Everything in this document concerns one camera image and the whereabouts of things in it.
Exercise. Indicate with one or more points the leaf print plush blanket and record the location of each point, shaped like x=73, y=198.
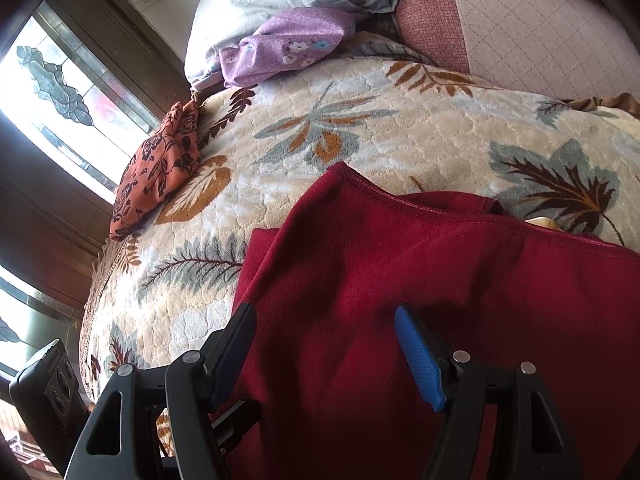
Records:
x=350, y=110

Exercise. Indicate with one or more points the red fleece garment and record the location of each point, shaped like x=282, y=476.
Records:
x=350, y=260

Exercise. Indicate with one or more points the white pillow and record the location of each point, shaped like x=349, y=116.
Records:
x=250, y=5

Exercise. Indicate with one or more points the orange floral cloth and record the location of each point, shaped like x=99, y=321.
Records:
x=160, y=170

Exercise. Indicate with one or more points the wooden framed glass window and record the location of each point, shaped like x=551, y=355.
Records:
x=75, y=90

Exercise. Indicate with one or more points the pink quilted pad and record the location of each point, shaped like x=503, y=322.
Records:
x=525, y=35

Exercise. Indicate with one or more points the purple floral cloth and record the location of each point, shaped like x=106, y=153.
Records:
x=290, y=45

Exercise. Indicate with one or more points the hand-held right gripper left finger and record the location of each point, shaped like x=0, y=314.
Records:
x=231, y=360

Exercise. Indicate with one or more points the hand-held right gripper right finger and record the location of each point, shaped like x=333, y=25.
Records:
x=419, y=355

